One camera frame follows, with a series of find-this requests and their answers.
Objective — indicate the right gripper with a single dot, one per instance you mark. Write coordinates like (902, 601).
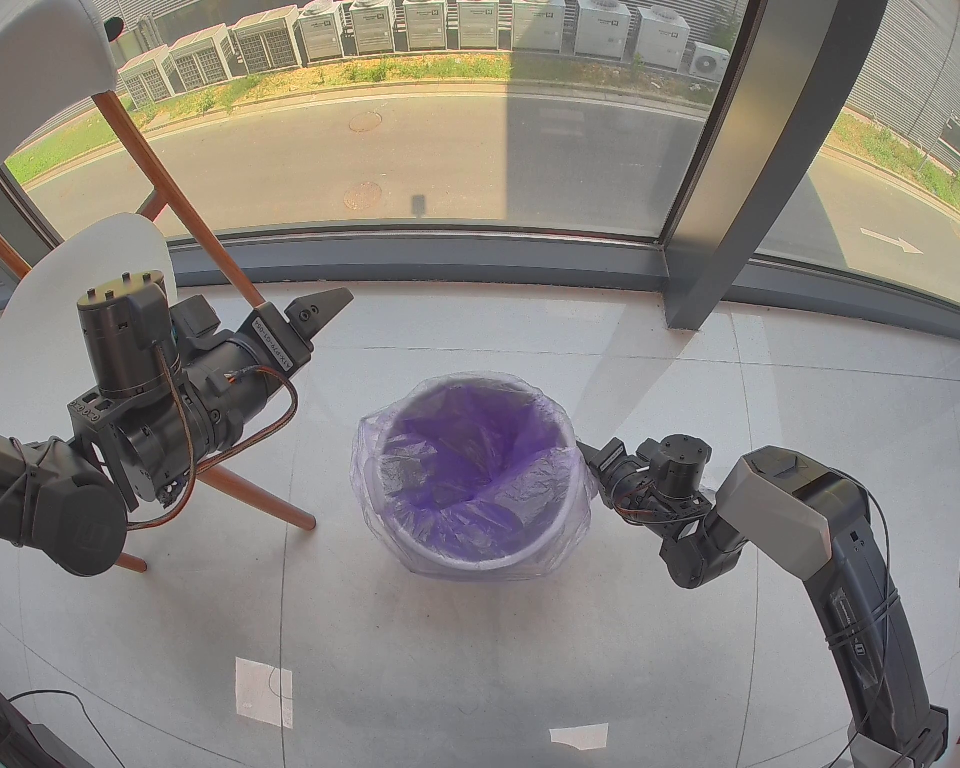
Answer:
(628, 489)

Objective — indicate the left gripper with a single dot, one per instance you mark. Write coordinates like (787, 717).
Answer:
(232, 375)

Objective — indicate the purple plastic bag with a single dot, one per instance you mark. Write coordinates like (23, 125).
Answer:
(465, 442)

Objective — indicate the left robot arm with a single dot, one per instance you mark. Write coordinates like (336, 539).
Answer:
(52, 510)

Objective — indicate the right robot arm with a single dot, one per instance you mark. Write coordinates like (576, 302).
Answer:
(780, 495)

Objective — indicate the white trash bin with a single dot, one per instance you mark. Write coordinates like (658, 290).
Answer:
(450, 559)

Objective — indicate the white chair with wooden legs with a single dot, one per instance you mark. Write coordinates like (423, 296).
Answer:
(90, 247)

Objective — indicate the window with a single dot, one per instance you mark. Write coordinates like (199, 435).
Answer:
(787, 150)

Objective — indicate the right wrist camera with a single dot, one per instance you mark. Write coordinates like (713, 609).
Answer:
(613, 454)

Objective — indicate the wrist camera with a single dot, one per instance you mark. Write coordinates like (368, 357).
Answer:
(613, 454)
(196, 321)

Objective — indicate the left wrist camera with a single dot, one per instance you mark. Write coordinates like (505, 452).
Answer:
(196, 321)

